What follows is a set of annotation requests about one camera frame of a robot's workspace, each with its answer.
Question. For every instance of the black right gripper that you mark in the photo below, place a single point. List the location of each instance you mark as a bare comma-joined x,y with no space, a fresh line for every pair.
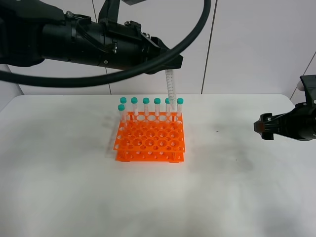
298,124

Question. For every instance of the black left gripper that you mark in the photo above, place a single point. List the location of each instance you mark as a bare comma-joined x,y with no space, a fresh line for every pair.
113,45

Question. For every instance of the teal capped test tube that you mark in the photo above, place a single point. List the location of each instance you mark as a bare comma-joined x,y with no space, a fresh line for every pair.
170,82

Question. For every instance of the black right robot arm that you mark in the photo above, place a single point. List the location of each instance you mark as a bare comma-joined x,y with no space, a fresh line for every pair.
298,124

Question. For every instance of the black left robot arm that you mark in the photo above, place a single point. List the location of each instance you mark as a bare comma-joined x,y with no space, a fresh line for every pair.
32,31

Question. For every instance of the second row left tube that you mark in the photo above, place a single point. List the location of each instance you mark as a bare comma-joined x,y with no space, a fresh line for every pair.
122,117

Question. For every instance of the orange test tube rack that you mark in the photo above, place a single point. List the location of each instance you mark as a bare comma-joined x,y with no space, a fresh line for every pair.
150,138

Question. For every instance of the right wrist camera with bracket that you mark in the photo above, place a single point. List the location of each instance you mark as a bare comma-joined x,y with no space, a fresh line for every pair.
307,84

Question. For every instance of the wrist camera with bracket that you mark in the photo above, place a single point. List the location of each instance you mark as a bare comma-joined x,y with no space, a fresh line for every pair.
110,10
307,84

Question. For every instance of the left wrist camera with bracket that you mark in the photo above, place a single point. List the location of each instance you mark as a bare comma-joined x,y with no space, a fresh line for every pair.
110,10

